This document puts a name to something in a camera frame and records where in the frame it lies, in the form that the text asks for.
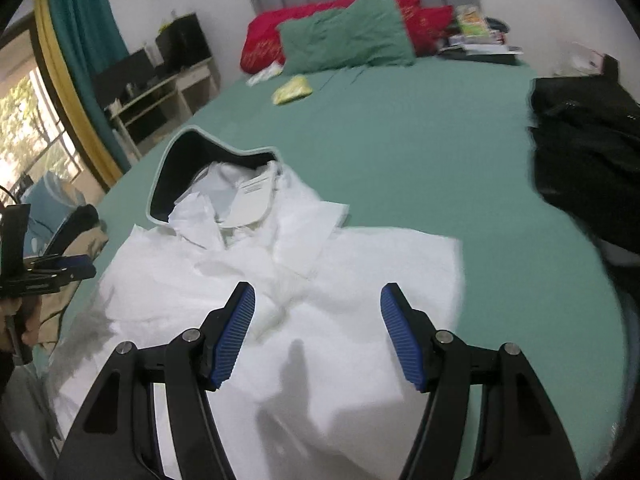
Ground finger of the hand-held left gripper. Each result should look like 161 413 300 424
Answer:
22 254 97 294

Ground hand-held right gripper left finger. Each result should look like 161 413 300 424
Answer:
52 281 257 480

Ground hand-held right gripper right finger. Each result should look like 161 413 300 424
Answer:
380 282 582 480

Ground white hooded jacket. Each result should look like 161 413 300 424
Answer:
50 129 464 480

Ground person's left hand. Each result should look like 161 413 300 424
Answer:
0 297 45 361

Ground tan pants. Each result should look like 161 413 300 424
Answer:
36 225 109 347

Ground black cloth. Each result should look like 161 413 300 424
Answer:
46 204 101 257

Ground light blue plastic bin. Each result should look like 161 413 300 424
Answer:
22 172 77 253

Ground window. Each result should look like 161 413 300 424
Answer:
0 35 85 203

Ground bed with green sheet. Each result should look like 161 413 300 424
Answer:
50 52 627 480

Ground yellow curtain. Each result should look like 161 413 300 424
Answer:
32 0 126 183

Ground white shelf unit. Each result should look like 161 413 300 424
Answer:
104 56 222 162

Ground black monitor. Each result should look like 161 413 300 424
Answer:
94 49 157 109

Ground teal curtain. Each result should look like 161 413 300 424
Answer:
45 0 132 177

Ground yellow small cloth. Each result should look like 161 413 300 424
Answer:
272 74 314 106

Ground black box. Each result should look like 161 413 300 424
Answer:
155 12 212 74

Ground white paper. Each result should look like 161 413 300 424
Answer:
246 61 286 87

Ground black jacket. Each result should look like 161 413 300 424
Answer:
527 55 640 267

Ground red blanket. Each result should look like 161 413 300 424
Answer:
240 0 456 74

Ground green pillow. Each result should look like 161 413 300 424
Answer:
277 0 417 77

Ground pile of books and packets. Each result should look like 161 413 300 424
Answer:
437 5 524 66

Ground white box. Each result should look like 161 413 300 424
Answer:
564 41 609 75

